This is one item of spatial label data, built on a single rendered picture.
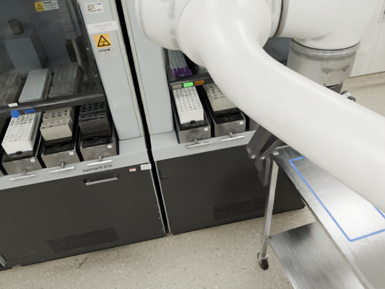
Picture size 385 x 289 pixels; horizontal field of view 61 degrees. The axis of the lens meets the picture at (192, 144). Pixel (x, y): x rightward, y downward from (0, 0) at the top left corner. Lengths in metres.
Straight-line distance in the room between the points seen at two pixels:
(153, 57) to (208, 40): 0.94
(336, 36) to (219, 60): 0.18
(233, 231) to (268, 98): 1.74
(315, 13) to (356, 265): 0.73
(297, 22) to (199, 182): 1.25
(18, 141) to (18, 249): 0.67
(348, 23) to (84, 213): 1.45
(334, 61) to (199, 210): 1.38
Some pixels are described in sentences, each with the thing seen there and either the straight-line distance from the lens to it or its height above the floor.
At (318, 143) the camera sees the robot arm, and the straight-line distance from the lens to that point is 0.26.
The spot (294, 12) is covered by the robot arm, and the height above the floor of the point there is 1.51.
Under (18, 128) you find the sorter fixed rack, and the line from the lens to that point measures 1.54.
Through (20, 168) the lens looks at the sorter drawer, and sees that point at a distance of 1.50.
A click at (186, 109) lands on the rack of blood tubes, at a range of 1.38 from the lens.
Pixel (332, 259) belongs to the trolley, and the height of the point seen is 0.28.
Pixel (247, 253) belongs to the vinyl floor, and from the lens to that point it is 1.92.
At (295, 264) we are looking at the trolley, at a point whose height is 0.28.
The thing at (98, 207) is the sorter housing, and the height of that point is 0.43.
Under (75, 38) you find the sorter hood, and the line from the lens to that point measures 1.23.
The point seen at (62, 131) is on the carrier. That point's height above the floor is 0.85.
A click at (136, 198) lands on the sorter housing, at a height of 0.45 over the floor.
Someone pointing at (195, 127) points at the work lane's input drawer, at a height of 0.81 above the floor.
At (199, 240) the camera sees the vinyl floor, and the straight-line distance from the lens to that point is 1.96.
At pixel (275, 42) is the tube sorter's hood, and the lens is 1.36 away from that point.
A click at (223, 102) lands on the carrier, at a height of 0.86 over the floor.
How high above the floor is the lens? 1.66
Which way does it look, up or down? 41 degrees down
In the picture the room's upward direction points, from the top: 6 degrees counter-clockwise
